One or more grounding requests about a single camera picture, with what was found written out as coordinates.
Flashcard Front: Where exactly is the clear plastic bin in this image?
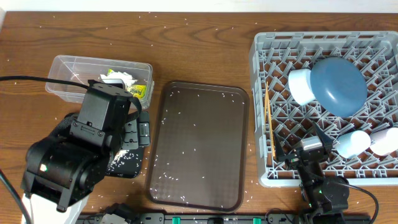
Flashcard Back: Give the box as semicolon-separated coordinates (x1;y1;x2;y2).
49;55;154;110

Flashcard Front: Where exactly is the dark brown serving tray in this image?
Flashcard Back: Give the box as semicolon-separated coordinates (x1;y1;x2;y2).
146;81;249;213

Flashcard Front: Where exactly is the grey dishwasher rack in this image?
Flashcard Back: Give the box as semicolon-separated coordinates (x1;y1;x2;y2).
249;31;397;187

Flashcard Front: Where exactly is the black waste tray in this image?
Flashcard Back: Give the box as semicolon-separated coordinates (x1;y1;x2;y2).
62;110;150;179

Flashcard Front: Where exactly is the blue plate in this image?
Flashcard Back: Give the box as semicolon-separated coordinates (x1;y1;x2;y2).
310;57;367;117

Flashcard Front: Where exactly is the green yellow snack wrapper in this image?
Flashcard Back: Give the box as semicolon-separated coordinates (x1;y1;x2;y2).
125;80;146;99

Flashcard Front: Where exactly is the light blue rice bowl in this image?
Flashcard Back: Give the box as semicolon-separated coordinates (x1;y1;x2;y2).
288;68;315;105

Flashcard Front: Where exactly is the pink cup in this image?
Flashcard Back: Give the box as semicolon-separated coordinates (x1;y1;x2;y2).
370;127;397;156

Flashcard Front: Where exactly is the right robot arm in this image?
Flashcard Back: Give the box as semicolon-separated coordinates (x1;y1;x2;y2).
273;122;349;223

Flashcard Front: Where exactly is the white tissue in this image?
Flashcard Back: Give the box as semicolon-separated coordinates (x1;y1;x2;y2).
99;69;137;88

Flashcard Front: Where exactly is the black rail with green clips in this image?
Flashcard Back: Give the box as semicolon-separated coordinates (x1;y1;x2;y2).
76;213;295;224

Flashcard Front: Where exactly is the white rice pile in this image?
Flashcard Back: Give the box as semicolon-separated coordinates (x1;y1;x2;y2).
108;150;137;171

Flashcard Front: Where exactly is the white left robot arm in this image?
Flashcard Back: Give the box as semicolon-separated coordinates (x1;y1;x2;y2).
21;80;142;223

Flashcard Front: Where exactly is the light blue cup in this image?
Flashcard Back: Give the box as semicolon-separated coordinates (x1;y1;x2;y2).
335;130;371;159

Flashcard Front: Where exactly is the wooden chopstick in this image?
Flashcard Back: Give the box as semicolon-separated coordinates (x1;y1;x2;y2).
268;99;275;157
264;82;269;133

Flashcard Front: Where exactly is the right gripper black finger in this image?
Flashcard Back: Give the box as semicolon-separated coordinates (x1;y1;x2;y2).
273;133;285;162
312;121;333;154

